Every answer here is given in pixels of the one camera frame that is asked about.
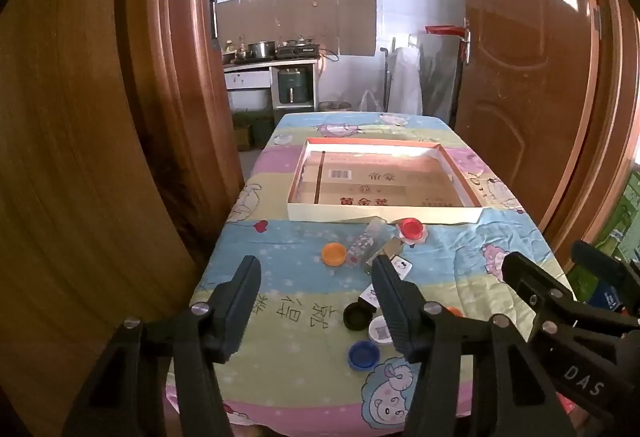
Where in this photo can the steel pot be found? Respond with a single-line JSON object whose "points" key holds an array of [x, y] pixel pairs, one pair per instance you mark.
{"points": [[259, 49]]}

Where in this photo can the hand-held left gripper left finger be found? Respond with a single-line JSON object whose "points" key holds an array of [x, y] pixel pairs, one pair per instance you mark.
{"points": [[245, 297]]}

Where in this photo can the gas stove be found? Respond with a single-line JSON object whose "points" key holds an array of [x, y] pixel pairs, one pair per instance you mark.
{"points": [[297, 50]]}

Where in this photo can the blue bottle cap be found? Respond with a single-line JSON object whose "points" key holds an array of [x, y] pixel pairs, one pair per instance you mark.
{"points": [[363, 356]]}

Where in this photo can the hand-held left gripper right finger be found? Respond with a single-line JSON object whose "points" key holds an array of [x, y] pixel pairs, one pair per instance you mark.
{"points": [[395, 302]]}

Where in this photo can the orange bottle cap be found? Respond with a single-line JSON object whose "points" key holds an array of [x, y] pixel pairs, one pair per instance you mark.
{"points": [[333, 253], [454, 311]]}

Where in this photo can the light wooden panel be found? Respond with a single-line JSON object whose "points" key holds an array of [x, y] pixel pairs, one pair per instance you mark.
{"points": [[65, 167]]}

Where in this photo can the reddish wooden door jamb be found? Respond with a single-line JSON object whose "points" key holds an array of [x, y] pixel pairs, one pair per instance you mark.
{"points": [[605, 117], [170, 67]]}

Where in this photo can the shallow cardboard tray box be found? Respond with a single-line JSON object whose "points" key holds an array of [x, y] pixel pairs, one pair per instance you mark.
{"points": [[380, 182]]}

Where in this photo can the white bottle cap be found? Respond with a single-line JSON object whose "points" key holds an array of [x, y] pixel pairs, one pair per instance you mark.
{"points": [[380, 331]]}

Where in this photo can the green crate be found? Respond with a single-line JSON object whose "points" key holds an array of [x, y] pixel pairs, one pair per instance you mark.
{"points": [[255, 129]]}

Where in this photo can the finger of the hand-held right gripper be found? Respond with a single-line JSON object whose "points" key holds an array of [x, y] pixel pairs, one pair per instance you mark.
{"points": [[525, 277], [597, 262]]}

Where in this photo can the clear plastic sheet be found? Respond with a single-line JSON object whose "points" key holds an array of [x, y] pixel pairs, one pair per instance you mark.
{"points": [[440, 67]]}

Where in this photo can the green air fryer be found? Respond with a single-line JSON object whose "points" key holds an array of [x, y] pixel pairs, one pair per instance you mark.
{"points": [[292, 86]]}

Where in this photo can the black bottle cap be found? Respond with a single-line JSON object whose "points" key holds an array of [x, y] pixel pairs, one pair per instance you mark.
{"points": [[357, 317]]}

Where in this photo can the cardboard wall lining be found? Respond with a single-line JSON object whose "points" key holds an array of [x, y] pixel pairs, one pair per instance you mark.
{"points": [[300, 17]]}

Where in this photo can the white plastic cover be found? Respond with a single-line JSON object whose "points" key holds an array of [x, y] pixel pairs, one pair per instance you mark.
{"points": [[405, 77]]}

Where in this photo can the red paper strip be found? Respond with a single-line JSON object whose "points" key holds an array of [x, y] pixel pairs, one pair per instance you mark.
{"points": [[442, 30]]}

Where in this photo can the gold lighter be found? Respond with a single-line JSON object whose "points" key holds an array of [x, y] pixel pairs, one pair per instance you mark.
{"points": [[389, 248]]}

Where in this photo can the cartoon printed blanket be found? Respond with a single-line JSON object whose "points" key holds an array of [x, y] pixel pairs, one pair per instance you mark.
{"points": [[300, 237]]}

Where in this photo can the green cardboard boxes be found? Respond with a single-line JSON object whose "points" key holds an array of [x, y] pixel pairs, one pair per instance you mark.
{"points": [[625, 217]]}

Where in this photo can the white kitchen counter cabinet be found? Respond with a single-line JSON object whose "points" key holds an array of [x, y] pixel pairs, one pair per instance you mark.
{"points": [[247, 82]]}

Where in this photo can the round basket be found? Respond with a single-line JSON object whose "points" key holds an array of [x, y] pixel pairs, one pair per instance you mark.
{"points": [[334, 106]]}

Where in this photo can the clear patterned tube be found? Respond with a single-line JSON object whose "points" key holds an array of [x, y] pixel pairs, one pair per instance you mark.
{"points": [[367, 239]]}

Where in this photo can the playing card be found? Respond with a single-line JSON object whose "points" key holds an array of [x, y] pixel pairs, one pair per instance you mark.
{"points": [[402, 265], [369, 295]]}

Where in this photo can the red bottle cap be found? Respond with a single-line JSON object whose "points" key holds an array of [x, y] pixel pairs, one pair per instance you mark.
{"points": [[411, 229]]}

